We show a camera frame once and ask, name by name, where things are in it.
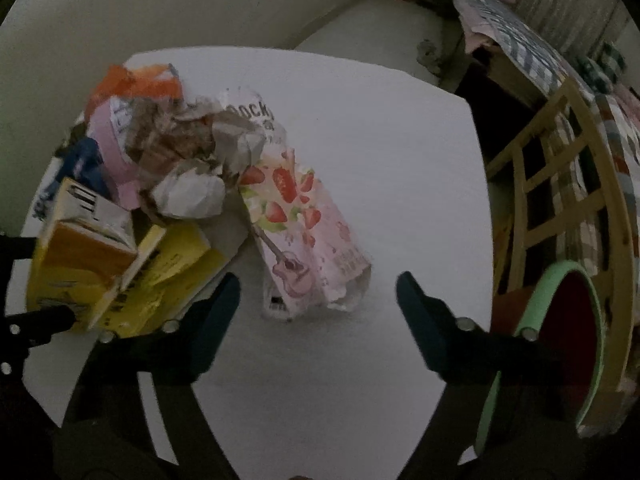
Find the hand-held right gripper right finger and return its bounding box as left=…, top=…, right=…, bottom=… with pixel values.
left=396, top=271, right=586, bottom=480

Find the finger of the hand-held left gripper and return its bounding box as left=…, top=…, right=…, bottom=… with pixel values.
left=0, top=234, right=37, bottom=262
left=0, top=305, right=76, bottom=376

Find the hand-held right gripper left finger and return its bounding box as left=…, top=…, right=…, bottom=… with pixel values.
left=52, top=272, right=243, bottom=480

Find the yellow cardboard box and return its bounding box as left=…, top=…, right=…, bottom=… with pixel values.
left=25, top=177, right=231, bottom=338

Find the blue snack wrapper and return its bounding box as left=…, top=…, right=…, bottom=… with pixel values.
left=32, top=137, right=108, bottom=218

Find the pink strawberry snack box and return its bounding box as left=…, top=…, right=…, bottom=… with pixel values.
left=220, top=87, right=373, bottom=321

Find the white paper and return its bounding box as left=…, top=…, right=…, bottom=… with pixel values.
left=150, top=167, right=228, bottom=221

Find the green bin with red inside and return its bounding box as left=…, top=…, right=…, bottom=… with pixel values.
left=475, top=260, right=608, bottom=456

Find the brown printed paper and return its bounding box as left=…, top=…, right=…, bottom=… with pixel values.
left=127, top=95, right=271, bottom=196

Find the orange snack bag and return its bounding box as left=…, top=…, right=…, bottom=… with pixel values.
left=84, top=62, right=183, bottom=121

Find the wooden chair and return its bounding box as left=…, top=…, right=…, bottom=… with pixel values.
left=487, top=77, right=638, bottom=436

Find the pair of slippers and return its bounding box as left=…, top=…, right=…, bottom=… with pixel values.
left=417, top=39, right=443, bottom=68

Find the checkered quilt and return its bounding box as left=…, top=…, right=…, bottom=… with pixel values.
left=592, top=92, right=640, bottom=181

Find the blue plaid bedsheet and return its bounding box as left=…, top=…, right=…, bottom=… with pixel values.
left=450, top=0, right=573, bottom=96

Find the green plaid pillow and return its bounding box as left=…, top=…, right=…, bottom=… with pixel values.
left=575, top=40, right=628, bottom=93

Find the dark wooden bed frame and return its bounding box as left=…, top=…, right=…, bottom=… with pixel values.
left=452, top=45, right=538, bottom=111

